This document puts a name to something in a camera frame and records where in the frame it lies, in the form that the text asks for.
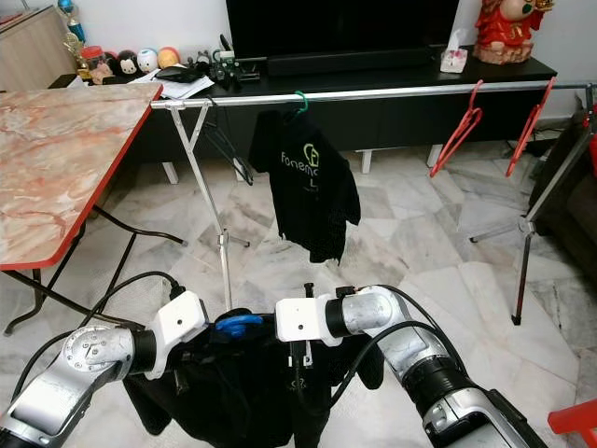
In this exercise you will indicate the blue plastic hanger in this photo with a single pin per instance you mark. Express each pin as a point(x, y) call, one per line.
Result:
point(238, 324)

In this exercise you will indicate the green plastic hanger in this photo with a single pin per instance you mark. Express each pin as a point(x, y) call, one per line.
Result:
point(301, 101)

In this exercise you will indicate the black shirt green logo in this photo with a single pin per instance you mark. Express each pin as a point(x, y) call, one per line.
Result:
point(306, 191)

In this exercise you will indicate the marble pattern folding table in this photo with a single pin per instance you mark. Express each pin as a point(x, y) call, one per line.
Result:
point(56, 173)

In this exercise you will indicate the white paper stack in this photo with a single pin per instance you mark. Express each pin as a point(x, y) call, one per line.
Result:
point(185, 88)

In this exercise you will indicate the black tv console cabinet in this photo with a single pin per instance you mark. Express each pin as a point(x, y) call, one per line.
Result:
point(406, 117)

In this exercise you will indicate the black pouch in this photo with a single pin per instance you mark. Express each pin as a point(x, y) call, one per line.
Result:
point(177, 74)

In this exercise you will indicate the green circuit board gadget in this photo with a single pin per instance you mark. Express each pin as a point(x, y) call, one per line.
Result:
point(224, 65)

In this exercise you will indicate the red plastic stool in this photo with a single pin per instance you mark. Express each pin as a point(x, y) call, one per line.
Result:
point(576, 415)

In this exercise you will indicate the orange round plush toy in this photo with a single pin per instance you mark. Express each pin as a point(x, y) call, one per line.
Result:
point(168, 57)

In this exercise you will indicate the white blue round plush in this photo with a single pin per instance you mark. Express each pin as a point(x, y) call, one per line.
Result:
point(147, 60)

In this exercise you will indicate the silver metal clothes rack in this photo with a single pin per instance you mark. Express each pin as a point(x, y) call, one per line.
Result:
point(410, 90)

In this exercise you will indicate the black white mouse plush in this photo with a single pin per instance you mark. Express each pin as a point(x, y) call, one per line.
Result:
point(128, 62)

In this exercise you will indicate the black round plush toy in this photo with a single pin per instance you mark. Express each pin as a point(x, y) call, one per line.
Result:
point(114, 64)

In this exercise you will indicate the dark brown sofa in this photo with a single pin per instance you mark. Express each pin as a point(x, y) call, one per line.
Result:
point(569, 196)

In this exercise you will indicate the black flat television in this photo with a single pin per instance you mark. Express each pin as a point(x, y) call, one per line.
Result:
point(340, 26)

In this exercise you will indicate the gold trophy figurine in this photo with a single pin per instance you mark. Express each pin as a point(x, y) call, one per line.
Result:
point(73, 35)

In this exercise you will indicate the white pink tissue box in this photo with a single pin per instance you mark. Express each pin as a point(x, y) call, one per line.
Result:
point(453, 59)

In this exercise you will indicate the beige wooden cabinet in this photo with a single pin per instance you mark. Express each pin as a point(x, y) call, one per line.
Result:
point(33, 51)

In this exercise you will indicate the red laughing buddha statue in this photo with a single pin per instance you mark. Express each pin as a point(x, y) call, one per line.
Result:
point(513, 30)

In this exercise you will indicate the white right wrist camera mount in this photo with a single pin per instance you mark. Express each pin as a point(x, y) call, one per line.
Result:
point(300, 322)

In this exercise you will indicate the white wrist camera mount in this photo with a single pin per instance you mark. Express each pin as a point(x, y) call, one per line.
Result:
point(179, 322)
point(300, 322)

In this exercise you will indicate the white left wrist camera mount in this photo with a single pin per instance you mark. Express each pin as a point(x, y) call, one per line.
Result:
point(179, 322)

